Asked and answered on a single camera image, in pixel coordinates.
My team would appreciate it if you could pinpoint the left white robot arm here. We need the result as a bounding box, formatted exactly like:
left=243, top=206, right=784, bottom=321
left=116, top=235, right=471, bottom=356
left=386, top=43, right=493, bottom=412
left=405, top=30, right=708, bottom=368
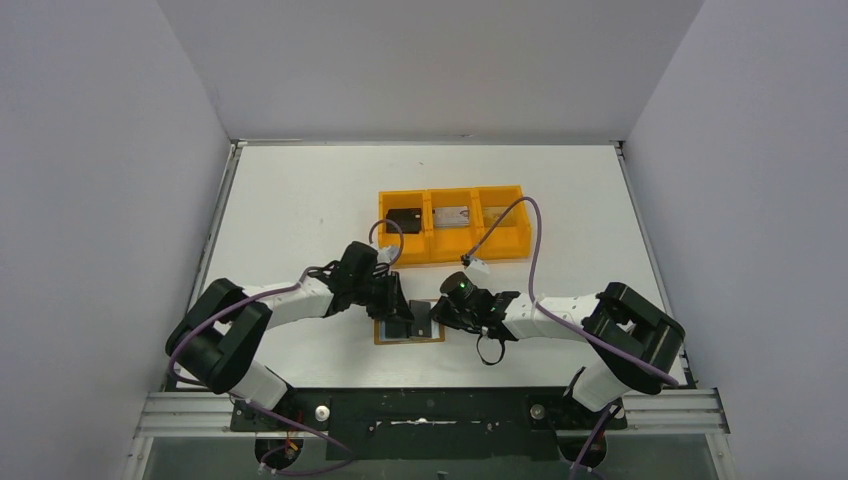
left=165, top=241, right=414, bottom=427

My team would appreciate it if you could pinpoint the black credit card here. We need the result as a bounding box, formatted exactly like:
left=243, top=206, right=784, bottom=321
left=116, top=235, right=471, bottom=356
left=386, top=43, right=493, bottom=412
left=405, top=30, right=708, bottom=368
left=385, top=208, right=422, bottom=235

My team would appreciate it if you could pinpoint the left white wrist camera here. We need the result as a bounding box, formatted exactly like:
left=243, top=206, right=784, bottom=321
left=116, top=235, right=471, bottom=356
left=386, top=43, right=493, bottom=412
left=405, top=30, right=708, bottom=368
left=377, top=245, right=401, bottom=265

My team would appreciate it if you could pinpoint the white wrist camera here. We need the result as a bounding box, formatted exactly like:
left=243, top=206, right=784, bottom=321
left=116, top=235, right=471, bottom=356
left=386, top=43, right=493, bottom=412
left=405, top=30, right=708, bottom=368
left=377, top=245, right=401, bottom=265
left=461, top=256, right=490, bottom=279

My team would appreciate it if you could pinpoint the dark card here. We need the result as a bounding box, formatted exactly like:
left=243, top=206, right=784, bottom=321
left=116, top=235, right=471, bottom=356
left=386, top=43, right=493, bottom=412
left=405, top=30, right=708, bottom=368
left=409, top=300, right=433, bottom=339

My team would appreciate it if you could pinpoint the aluminium frame rail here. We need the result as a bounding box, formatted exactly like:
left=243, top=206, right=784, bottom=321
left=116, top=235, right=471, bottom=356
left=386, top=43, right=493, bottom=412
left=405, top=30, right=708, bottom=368
left=121, top=139, right=246, bottom=479

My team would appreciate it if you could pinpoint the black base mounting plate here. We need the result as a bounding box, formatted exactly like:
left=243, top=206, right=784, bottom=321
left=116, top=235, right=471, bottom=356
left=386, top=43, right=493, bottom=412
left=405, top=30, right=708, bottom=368
left=229, top=387, right=628, bottom=471

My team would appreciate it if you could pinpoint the silver credit card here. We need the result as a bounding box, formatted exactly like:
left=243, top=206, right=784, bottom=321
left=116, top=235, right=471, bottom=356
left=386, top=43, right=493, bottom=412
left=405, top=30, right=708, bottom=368
left=433, top=206, right=470, bottom=229

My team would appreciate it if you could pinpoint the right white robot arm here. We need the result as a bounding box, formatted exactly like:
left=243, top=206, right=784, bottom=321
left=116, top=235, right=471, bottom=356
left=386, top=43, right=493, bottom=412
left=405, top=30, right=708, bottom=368
left=429, top=272, right=685, bottom=427

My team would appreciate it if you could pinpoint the orange three-compartment tray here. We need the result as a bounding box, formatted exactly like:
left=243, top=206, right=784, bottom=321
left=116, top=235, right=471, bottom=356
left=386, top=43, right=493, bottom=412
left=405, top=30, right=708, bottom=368
left=369, top=185, right=533, bottom=267

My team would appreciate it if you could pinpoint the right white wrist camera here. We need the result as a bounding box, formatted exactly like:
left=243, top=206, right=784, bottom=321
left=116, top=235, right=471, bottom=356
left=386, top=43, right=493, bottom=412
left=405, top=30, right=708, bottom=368
left=461, top=256, right=490, bottom=279

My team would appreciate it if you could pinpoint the tan leather card holder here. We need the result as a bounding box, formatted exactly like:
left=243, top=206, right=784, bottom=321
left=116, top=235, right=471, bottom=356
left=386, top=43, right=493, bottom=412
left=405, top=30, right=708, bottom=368
left=374, top=300, right=446, bottom=346

